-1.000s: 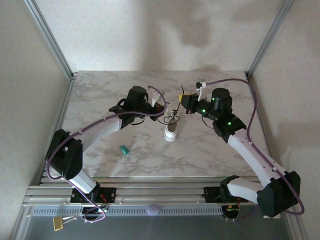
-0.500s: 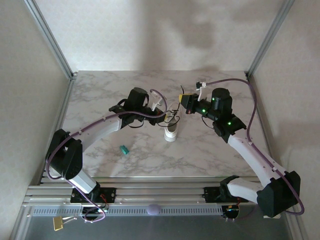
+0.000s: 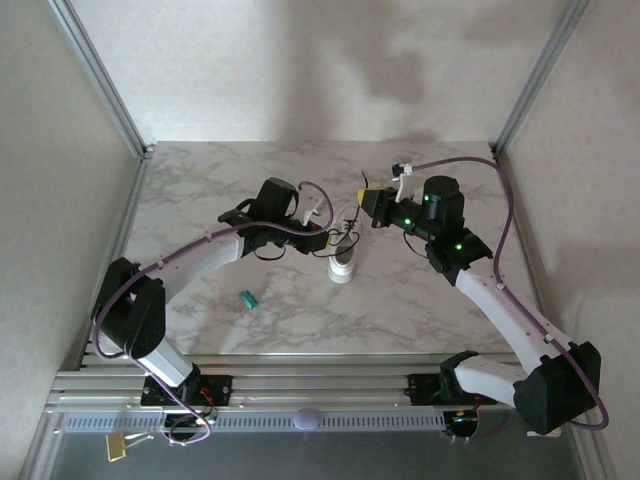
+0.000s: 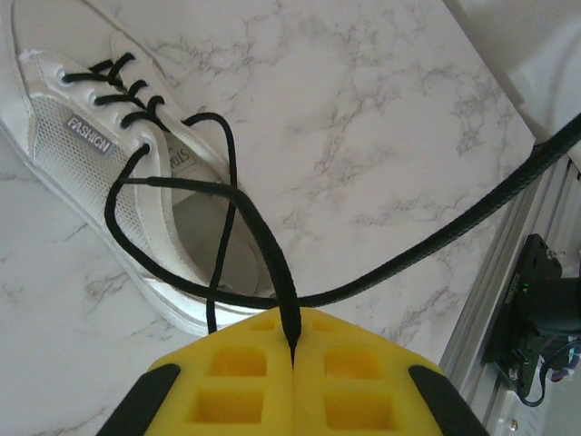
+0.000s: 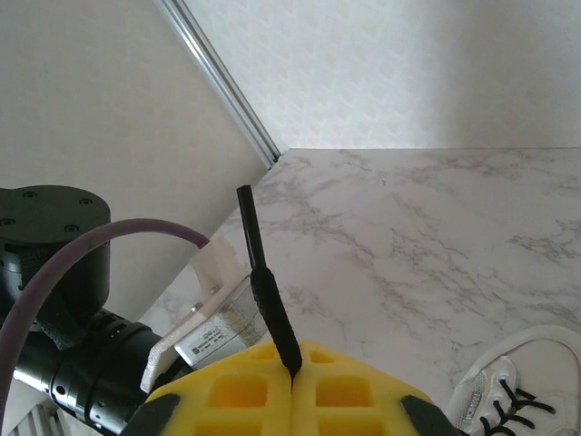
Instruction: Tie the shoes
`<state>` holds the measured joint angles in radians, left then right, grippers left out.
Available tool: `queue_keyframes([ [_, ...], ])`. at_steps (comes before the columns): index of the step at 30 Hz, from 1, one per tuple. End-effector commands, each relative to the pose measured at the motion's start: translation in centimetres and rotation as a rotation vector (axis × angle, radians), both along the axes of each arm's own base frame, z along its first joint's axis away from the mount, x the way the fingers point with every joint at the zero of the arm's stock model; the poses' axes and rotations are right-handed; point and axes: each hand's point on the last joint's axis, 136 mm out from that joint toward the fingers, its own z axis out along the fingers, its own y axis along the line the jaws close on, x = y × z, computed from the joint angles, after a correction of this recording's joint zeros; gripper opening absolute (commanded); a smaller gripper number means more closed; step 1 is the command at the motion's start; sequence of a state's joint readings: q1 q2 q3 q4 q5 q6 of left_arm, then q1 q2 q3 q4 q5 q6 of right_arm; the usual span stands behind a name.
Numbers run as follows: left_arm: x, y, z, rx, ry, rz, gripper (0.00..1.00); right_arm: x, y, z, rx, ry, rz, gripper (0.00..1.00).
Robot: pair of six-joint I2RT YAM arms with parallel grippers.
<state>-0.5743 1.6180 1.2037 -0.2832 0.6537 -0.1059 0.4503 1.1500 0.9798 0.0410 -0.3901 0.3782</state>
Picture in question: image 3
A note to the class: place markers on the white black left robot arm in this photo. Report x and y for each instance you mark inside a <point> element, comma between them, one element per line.
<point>200,265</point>

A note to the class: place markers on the aluminium side rail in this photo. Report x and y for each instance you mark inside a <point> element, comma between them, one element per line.
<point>525,225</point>
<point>120,225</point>

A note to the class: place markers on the aluminium front rail frame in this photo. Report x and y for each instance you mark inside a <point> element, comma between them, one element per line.
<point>325,380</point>

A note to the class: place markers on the purple oval knob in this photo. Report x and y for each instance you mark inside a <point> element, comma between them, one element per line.
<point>306,419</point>

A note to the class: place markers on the brass padlock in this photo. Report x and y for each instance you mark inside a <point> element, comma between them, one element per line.
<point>117,447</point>

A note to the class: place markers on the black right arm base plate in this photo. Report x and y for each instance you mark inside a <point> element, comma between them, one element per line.
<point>425,387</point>

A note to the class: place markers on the small green block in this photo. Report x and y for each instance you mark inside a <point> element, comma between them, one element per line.
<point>249,300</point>

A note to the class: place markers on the aluminium frame leg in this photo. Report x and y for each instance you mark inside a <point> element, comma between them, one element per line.
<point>597,460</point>
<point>40,450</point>

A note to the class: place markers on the white shoe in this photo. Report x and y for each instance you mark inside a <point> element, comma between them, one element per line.
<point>342,270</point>

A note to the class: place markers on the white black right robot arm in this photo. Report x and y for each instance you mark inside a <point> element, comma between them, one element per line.
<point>500,310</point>

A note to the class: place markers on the aluminium frame post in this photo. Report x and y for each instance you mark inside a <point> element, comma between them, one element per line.
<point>100,75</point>
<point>540,75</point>

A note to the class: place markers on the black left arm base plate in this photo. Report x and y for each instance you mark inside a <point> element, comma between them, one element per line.
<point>220,390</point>

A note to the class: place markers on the white sneaker with black laces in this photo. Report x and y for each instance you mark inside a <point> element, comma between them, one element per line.
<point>350,235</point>

